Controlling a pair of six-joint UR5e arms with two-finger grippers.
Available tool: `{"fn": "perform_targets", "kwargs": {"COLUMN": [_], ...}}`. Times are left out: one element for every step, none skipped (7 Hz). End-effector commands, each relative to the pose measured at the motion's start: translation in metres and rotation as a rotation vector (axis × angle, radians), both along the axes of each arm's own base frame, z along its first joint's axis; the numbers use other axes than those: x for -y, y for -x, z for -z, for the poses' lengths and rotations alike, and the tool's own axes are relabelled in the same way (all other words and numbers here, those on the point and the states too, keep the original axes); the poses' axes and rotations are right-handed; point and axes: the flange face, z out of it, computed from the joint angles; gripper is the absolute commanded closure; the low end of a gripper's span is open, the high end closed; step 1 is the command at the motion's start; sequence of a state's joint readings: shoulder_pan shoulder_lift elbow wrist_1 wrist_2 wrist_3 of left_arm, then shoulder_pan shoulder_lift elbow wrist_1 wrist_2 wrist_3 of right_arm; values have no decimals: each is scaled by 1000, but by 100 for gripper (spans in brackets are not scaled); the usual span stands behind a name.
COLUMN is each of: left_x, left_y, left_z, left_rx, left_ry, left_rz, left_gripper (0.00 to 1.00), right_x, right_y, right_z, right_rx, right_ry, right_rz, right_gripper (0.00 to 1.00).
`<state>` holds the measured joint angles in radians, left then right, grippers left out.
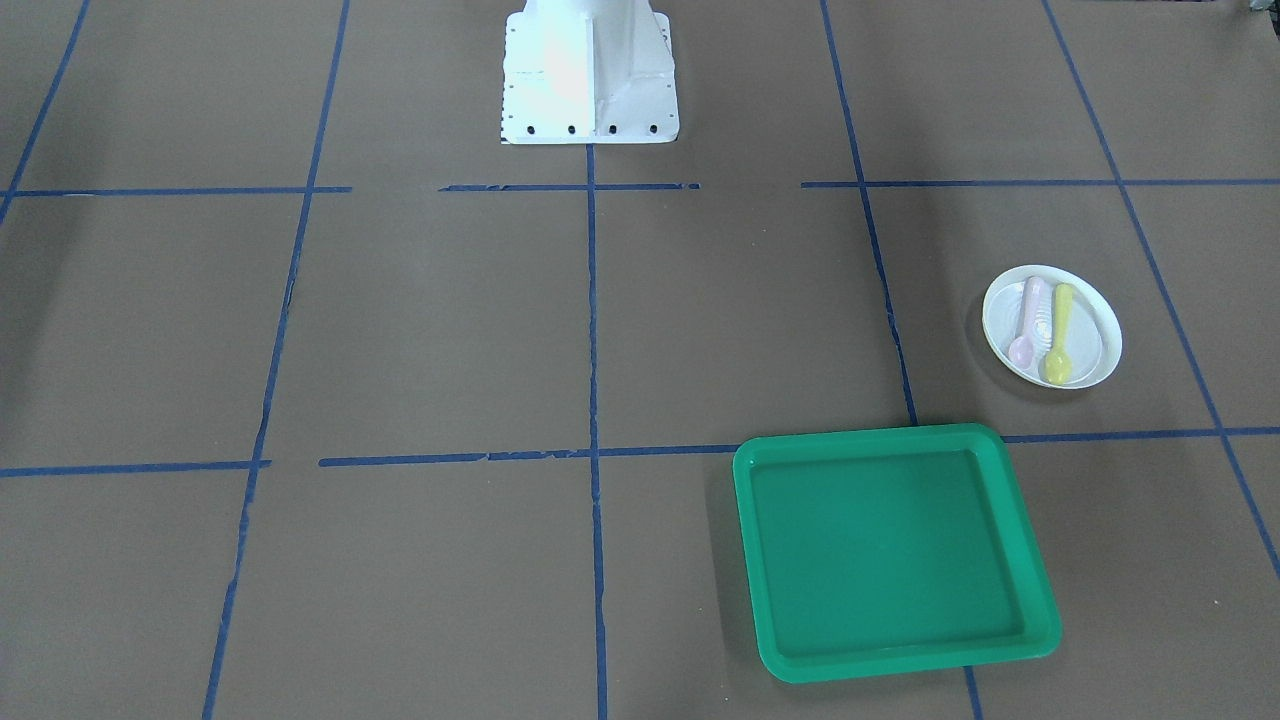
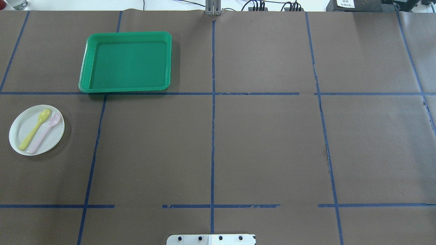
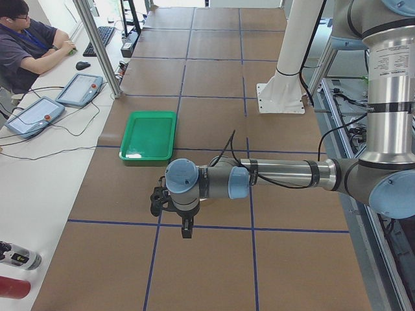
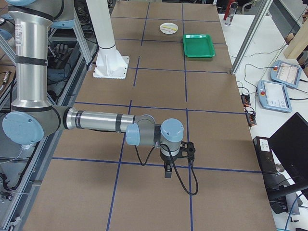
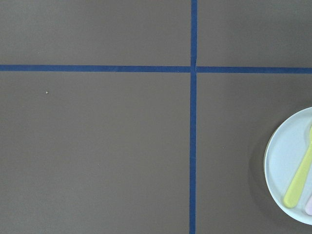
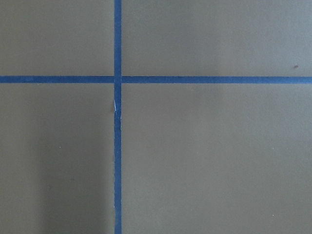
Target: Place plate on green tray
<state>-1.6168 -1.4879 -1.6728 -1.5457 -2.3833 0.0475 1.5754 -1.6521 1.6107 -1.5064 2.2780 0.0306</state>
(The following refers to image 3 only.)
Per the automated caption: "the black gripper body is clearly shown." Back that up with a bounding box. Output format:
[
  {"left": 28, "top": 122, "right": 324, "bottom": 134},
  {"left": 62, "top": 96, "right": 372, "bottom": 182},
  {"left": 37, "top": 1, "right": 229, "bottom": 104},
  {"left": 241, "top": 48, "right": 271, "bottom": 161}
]
[{"left": 177, "top": 207, "right": 200, "bottom": 224}]

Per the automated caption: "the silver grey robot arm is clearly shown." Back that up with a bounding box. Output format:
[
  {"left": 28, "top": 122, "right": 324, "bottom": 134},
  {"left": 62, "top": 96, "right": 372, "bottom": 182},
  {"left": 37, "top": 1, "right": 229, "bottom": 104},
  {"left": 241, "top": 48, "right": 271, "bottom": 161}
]
[{"left": 150, "top": 1, "right": 414, "bottom": 238}]

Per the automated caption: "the blue tape line lengthwise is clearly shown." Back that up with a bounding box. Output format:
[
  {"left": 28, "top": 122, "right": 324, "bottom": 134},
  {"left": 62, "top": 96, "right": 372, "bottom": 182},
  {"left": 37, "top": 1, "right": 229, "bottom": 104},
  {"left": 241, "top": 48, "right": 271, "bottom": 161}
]
[{"left": 142, "top": 6, "right": 195, "bottom": 311}]

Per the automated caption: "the green plastic tray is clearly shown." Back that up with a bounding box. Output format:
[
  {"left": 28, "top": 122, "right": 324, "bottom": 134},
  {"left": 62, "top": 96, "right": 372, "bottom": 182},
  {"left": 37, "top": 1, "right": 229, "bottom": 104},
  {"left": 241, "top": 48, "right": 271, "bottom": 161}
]
[{"left": 119, "top": 111, "right": 176, "bottom": 167}]

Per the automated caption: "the blue tape line crosswise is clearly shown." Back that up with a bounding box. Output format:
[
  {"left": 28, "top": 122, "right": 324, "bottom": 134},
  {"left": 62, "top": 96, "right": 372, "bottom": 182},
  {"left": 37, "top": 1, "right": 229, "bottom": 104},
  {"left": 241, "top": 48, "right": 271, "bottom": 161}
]
[{"left": 67, "top": 219, "right": 350, "bottom": 234}]

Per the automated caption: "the brown paper table cover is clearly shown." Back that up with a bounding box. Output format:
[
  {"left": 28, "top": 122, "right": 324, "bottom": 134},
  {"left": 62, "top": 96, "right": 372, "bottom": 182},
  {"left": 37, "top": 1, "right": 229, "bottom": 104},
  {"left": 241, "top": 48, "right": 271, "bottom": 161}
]
[{"left": 33, "top": 8, "right": 371, "bottom": 310}]

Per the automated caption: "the far teach pendant tablet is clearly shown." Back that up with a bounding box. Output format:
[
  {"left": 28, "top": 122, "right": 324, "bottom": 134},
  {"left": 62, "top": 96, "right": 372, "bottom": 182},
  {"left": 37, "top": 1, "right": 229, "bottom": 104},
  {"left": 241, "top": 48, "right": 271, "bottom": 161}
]
[{"left": 56, "top": 73, "right": 103, "bottom": 108}]

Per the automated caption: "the teach pendant tablet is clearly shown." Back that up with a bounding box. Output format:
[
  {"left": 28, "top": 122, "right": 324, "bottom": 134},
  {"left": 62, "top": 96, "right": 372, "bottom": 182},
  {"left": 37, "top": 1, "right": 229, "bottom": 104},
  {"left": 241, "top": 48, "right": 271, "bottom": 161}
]
[
  {"left": 5, "top": 97, "right": 65, "bottom": 138},
  {"left": 56, "top": 73, "right": 103, "bottom": 108}
]

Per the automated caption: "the silver spray can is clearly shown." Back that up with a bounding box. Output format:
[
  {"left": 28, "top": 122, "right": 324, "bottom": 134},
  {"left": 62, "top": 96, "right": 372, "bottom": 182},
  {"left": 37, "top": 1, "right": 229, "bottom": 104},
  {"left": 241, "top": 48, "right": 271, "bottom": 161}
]
[{"left": 1, "top": 241, "right": 42, "bottom": 270}]

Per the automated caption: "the near teach pendant tablet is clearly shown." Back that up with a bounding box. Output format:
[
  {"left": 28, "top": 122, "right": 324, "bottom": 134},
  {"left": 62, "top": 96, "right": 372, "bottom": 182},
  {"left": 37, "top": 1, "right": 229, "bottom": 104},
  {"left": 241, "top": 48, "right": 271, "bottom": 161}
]
[{"left": 5, "top": 97, "right": 65, "bottom": 138}]

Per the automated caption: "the red cylinder object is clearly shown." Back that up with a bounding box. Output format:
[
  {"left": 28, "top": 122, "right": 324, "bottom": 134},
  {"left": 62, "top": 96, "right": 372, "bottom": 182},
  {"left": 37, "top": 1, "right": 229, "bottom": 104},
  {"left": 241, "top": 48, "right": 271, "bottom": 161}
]
[{"left": 0, "top": 276, "right": 31, "bottom": 299}]

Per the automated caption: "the black computer mouse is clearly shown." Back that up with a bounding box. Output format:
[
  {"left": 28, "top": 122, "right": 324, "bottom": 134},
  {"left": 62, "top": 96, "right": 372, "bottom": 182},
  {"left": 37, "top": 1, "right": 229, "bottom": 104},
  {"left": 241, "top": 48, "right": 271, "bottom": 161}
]
[{"left": 75, "top": 61, "right": 91, "bottom": 71}]

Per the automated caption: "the black keyboard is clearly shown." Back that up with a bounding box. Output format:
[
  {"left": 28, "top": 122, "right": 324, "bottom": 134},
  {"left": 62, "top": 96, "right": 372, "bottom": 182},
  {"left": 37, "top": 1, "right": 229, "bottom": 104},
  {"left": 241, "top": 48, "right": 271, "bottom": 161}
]
[{"left": 82, "top": 25, "right": 116, "bottom": 58}]

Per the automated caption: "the seated man in grey shirt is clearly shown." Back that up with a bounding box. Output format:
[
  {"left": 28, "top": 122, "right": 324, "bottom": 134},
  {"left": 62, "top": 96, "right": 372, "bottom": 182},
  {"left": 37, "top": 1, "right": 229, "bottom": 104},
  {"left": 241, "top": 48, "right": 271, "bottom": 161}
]
[{"left": 1, "top": 0, "right": 77, "bottom": 94}]

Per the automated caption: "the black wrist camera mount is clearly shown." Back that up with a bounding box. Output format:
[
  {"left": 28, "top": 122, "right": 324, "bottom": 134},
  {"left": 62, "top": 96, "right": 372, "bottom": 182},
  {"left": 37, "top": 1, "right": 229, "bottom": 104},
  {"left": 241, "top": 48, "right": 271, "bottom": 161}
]
[{"left": 150, "top": 186, "right": 176, "bottom": 217}]

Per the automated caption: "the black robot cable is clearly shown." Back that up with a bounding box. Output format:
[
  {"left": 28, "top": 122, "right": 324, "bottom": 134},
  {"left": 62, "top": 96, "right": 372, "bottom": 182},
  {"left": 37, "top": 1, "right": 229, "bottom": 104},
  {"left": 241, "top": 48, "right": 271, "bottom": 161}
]
[{"left": 217, "top": 129, "right": 328, "bottom": 189}]

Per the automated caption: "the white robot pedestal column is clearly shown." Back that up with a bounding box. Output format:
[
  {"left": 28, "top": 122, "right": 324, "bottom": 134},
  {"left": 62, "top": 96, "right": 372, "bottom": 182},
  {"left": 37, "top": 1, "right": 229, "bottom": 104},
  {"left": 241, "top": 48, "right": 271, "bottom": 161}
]
[{"left": 257, "top": 0, "right": 326, "bottom": 114}]

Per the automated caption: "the aluminium frame post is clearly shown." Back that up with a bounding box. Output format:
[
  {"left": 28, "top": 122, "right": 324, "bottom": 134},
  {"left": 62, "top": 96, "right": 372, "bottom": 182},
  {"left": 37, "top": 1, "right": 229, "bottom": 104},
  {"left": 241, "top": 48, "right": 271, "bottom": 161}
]
[{"left": 73, "top": 0, "right": 122, "bottom": 98}]

